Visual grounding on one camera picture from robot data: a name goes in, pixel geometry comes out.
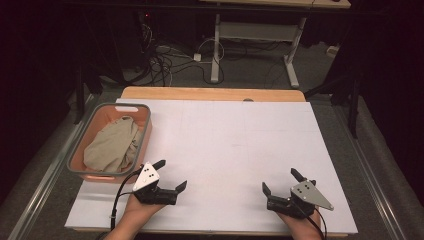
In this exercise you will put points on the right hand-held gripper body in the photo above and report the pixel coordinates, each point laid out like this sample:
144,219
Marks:
301,198

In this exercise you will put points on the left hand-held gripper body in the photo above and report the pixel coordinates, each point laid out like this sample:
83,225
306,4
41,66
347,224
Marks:
146,180

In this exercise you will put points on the person's right hand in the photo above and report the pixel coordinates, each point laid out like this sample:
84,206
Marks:
300,223

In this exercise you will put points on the person's left hand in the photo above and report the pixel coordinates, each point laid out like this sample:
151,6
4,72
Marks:
141,210

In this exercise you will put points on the orange basket with grey rim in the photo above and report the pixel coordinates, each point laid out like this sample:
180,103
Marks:
145,133

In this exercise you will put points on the beige cloth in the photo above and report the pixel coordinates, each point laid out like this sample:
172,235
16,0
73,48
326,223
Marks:
111,146

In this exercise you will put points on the white board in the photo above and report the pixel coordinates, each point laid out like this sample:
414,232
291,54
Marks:
226,143

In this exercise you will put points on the wooden table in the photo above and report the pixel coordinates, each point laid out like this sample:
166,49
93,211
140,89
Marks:
200,93

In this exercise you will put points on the black stand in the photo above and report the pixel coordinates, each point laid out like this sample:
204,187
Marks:
80,93
354,106

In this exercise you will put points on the grey table grommet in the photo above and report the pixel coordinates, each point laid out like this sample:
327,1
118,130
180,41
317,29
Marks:
248,99

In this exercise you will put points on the white power adapter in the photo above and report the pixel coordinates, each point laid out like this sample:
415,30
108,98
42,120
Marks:
197,57

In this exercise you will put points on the small white box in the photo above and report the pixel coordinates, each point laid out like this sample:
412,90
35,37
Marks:
332,50

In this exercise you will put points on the white-framed desk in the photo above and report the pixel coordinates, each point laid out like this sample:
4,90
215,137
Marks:
256,31

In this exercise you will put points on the metal floor rail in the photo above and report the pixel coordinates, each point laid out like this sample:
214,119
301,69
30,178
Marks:
43,180
373,180

